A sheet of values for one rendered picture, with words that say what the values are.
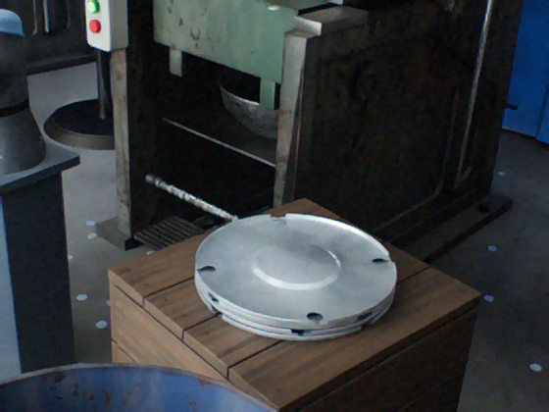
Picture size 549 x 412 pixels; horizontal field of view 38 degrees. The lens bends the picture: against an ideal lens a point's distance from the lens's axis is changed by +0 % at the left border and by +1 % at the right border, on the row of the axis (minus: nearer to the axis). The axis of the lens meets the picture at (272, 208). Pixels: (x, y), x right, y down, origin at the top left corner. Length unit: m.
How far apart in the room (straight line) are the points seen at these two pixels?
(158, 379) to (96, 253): 1.13
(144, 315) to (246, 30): 0.63
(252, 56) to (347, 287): 0.59
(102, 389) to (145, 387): 0.04
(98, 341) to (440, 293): 0.73
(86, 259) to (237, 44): 0.65
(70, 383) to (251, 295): 0.35
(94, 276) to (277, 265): 0.76
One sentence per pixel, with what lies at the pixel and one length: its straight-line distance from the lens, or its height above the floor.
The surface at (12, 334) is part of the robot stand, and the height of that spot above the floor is 0.17.
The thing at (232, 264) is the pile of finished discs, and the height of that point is 0.38.
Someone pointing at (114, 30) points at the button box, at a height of 0.54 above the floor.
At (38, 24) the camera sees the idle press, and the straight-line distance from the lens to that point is 3.16.
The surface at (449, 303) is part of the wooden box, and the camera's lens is 1.15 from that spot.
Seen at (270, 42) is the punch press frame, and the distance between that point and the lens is 1.48.
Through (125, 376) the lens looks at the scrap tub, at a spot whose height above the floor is 0.47.
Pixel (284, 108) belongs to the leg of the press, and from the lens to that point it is 1.41.
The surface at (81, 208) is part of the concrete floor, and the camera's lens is 2.10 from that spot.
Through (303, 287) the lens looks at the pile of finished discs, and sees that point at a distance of 1.08.
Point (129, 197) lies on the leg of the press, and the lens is 1.84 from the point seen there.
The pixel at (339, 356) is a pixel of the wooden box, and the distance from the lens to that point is 1.02.
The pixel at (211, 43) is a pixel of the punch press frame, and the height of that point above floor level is 0.53.
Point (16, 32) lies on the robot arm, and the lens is 1.21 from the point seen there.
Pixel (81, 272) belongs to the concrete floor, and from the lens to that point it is 1.83.
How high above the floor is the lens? 0.97
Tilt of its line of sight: 28 degrees down
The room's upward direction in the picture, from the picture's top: 4 degrees clockwise
